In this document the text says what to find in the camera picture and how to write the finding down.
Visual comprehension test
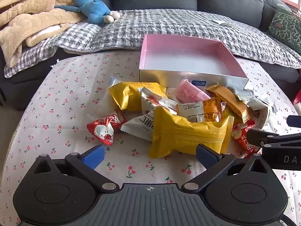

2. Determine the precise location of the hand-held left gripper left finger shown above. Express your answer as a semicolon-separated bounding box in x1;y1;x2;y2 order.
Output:
28;144;119;193

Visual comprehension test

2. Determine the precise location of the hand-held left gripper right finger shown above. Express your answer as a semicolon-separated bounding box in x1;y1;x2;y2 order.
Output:
184;144;274;193

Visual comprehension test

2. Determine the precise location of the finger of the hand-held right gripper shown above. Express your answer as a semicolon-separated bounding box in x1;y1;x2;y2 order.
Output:
287;115;301;128
246;128;301;148

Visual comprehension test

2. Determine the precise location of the small red white snack packet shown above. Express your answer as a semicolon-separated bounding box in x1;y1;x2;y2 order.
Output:
232;120;257;158
87;113;125;146

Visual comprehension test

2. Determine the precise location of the white grey snack packet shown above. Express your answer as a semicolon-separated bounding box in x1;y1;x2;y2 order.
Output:
245;96;271;129

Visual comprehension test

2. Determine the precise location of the yellow snack packet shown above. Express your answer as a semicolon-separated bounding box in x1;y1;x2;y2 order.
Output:
108;81;167;111
149;107;235;159

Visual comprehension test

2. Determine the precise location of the orange white snack packet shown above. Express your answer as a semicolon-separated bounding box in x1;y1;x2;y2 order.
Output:
177;98;223;123

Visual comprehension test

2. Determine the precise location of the long golden snack packet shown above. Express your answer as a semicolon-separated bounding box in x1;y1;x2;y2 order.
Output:
206;83;253;123

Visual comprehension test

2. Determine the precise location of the white green snack packet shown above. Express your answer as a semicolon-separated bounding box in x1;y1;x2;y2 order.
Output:
227;87;255;102

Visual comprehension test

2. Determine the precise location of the white black-print snack packet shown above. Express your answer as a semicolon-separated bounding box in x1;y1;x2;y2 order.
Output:
120;109;157;142

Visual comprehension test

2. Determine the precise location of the pink snack packet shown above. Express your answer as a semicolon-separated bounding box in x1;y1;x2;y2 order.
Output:
175;79;211;104

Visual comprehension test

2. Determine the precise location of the clear white snack packet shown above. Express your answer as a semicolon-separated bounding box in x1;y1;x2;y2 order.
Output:
110;76;123;87

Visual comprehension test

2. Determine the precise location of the pink silver cardboard box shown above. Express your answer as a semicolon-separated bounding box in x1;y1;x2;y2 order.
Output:
139;34;249;92

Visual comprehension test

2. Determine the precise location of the red plastic stool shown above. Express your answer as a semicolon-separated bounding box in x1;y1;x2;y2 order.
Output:
292;94;301;111

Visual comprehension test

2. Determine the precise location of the cherry-print tablecloth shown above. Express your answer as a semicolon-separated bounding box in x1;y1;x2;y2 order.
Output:
0;50;301;226

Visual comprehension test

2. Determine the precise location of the green patterned cushion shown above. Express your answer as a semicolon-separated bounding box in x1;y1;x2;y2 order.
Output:
268;7;301;54

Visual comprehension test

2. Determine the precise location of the flat white packet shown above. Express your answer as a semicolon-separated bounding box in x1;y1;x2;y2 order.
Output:
214;20;234;27

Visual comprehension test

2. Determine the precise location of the grey checkered quilt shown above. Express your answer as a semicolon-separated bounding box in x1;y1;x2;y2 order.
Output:
3;9;301;78

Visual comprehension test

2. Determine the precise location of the blue plush toy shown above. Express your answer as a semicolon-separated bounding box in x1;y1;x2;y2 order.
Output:
54;0;121;24

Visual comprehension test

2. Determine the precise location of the beige quilted jacket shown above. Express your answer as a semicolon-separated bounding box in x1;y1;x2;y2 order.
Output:
0;0;83;67

